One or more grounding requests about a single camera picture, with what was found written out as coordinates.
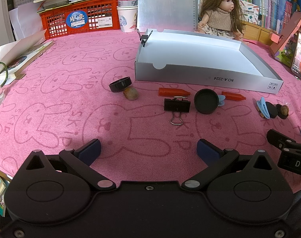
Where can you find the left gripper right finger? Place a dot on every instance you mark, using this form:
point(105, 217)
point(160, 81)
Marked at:
point(217, 162)

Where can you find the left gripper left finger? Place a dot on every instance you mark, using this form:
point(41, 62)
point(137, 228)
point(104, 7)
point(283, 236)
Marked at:
point(78, 163)

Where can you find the brown nut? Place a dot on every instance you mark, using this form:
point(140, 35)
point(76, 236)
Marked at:
point(283, 111)
point(131, 93)

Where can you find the black disc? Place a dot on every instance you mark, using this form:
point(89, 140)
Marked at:
point(272, 110)

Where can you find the blue hair clip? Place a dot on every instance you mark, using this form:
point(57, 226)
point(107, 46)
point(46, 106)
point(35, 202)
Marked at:
point(262, 108)
point(221, 100)

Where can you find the black round lid cup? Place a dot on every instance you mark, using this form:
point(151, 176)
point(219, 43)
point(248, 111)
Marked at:
point(206, 101)

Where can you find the red crayon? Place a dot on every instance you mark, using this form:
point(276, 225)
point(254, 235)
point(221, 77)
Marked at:
point(233, 96)
point(171, 92)

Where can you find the black binder clip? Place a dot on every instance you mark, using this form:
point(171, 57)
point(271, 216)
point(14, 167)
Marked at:
point(178, 104)

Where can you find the black ring cap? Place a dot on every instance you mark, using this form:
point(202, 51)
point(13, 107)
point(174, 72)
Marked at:
point(120, 84)

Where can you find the pink bunny towel mat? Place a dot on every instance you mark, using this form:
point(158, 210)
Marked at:
point(64, 101)

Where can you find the pink phone stand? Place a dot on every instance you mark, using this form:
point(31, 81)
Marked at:
point(283, 46)

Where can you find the grey cardboard box tray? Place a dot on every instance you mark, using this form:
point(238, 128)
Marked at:
point(173, 56)

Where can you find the wooden drawer shelf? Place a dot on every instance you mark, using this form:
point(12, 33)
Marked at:
point(257, 33)

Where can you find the open book at left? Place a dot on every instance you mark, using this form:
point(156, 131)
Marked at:
point(20, 54)

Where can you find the row of books on shelf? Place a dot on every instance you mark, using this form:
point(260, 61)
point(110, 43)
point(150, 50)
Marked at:
point(272, 5)

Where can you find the binder clip on box edge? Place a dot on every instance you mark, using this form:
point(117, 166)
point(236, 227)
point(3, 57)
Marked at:
point(143, 37)

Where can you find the brown haired baby doll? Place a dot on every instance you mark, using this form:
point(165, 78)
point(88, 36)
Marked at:
point(221, 18)

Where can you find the red plastic crate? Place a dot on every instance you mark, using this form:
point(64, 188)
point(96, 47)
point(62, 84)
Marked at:
point(80, 17)

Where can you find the white paper cup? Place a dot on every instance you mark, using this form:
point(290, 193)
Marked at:
point(127, 13)

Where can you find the translucent clipboard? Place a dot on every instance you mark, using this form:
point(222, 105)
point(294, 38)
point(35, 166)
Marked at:
point(167, 15)

